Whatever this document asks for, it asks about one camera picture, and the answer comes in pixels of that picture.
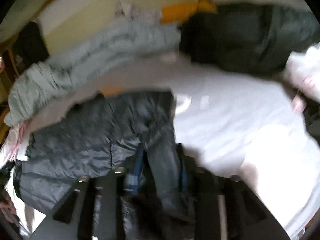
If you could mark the wooden bunk bed frame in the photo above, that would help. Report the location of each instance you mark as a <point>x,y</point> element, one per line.
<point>64,24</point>

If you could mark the crumpled grey cloth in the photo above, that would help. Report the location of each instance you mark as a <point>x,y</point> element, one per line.
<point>127,10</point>

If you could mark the black hanging bag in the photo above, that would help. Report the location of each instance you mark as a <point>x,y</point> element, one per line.
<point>29,47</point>

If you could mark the white floral pillow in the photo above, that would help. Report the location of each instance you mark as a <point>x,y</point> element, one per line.
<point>302,71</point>

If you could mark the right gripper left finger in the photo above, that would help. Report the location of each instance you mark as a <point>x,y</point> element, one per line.
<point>92,206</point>

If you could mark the light grey-blue duvet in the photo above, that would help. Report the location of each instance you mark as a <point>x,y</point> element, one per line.
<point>62,73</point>

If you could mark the dark grey garment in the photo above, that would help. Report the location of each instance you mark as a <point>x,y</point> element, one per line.
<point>311,115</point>

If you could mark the person's left hand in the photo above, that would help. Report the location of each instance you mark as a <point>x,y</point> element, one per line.
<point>8,208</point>

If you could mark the black quilted puffer jacket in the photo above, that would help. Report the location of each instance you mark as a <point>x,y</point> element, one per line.
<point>134,131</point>

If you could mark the orange pillow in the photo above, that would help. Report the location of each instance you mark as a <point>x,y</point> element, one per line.
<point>180,12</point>

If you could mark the small pink device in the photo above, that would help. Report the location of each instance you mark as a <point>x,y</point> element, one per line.
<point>298,104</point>

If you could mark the dark green down coat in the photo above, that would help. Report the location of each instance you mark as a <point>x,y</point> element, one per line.
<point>248,38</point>

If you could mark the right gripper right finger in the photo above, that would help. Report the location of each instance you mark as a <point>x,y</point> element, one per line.
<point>224,208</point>

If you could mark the pink white cloth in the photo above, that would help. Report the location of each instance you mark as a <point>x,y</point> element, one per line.
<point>16,143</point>

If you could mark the checkered overhead bed sheet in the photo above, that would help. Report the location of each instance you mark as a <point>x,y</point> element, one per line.
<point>21,12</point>

